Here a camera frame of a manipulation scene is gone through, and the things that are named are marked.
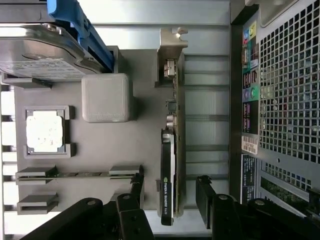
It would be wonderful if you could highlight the green RAM stick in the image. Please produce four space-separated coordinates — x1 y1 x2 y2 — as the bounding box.
16 171 138 179

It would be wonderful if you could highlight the silver CPU chip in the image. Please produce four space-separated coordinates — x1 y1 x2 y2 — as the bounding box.
25 110 65 153

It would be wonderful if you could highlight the black open PC case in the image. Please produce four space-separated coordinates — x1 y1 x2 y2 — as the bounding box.
229 0 320 219

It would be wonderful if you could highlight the blue disk caddy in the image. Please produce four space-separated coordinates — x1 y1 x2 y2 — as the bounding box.
46 0 119 75

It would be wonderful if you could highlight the silver hard disk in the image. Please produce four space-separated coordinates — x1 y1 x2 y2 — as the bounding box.
0 23 101 82

